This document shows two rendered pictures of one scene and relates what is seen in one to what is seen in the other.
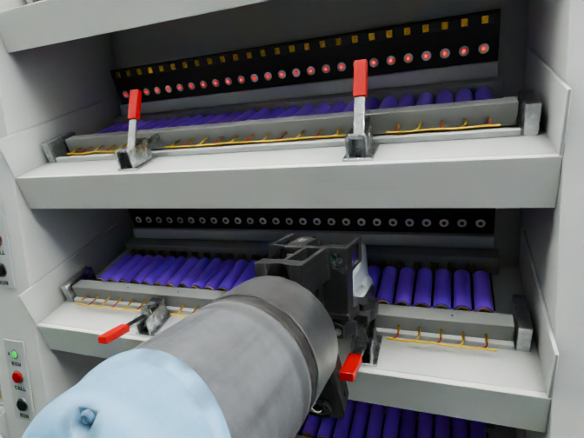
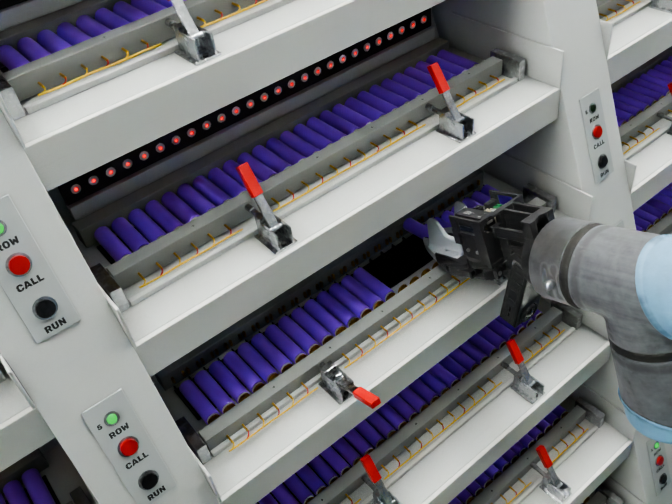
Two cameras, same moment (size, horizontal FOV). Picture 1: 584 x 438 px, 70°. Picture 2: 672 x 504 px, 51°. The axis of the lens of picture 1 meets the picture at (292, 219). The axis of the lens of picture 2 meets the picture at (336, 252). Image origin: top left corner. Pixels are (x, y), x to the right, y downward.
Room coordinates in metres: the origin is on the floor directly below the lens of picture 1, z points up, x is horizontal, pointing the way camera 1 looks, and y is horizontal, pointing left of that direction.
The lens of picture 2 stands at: (0.00, 0.64, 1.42)
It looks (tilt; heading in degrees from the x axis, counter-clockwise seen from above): 24 degrees down; 312
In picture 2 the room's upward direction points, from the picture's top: 21 degrees counter-clockwise
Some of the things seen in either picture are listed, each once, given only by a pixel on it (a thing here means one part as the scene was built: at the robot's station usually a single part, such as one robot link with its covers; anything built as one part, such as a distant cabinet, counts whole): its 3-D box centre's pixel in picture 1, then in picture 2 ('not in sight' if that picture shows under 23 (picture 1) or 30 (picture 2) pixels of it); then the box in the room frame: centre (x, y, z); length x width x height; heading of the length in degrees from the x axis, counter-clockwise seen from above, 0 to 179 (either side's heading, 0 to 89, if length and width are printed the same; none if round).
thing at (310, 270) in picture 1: (307, 296); (510, 241); (0.34, -0.01, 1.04); 0.12 x 0.08 x 0.09; 158
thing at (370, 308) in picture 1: (352, 305); not in sight; (0.38, -0.05, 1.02); 0.09 x 0.05 x 0.02; 153
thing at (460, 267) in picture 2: not in sight; (465, 259); (0.40, -0.01, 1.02); 0.09 x 0.05 x 0.02; 162
